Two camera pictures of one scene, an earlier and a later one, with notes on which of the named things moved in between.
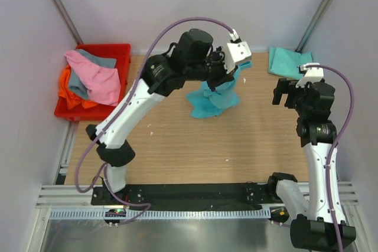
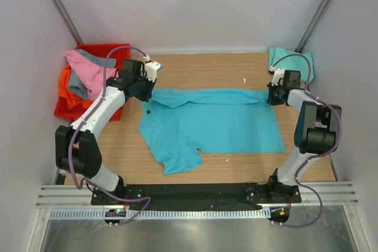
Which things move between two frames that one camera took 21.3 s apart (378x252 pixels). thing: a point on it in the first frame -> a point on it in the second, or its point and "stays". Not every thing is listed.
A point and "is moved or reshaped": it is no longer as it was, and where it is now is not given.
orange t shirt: x=64 y=91 stays
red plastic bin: x=121 y=53 stays
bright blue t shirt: x=207 y=103 is moved or reshaped
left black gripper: x=220 y=74 -> x=144 y=92
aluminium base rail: x=66 y=196 stays
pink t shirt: x=103 y=84 stays
